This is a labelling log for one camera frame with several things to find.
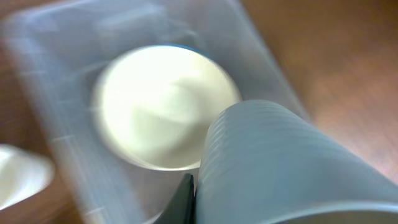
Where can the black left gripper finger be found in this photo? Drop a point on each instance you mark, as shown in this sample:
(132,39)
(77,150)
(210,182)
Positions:
(181,208)

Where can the grey cup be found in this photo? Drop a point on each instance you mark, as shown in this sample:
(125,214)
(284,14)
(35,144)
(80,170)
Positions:
(264,164)

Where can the cream bowl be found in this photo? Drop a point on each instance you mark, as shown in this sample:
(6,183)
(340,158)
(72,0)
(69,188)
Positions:
(153,105)

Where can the cream cup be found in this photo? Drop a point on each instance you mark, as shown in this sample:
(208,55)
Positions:
(23,174)

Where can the clear plastic storage bin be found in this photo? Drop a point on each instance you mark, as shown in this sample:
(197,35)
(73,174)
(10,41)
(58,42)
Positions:
(60,49)

